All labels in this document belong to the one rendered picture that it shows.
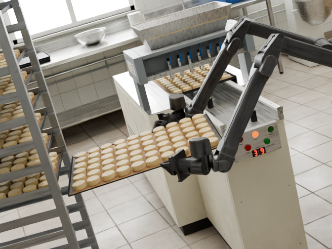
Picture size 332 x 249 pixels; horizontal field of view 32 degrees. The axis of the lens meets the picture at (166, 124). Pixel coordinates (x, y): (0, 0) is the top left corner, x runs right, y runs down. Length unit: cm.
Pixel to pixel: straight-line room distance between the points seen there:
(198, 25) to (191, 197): 104
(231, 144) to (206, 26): 153
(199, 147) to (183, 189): 160
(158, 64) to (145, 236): 115
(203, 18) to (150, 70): 43
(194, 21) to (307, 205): 135
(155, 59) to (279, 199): 108
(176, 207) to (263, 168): 87
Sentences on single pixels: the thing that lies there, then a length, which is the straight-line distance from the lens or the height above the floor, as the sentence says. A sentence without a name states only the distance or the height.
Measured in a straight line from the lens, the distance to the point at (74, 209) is 260.
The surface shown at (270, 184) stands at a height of 52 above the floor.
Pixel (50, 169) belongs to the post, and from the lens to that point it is 205.
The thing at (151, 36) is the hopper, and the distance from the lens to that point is 331.
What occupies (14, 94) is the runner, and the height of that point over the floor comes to 142.
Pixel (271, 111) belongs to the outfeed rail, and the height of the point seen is 87.
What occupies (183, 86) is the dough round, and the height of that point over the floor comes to 92.
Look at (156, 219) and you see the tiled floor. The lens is 399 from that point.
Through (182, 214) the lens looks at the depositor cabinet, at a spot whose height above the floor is 16.
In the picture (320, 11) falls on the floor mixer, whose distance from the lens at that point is 658.
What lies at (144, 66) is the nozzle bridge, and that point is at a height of 112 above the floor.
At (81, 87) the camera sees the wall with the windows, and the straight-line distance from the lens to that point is 653.
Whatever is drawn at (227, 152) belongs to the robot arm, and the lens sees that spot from 198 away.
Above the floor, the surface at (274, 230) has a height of 27.
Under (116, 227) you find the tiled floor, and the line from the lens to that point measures 404.
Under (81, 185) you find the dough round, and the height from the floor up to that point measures 103.
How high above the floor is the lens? 181
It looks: 18 degrees down
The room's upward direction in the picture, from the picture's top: 15 degrees counter-clockwise
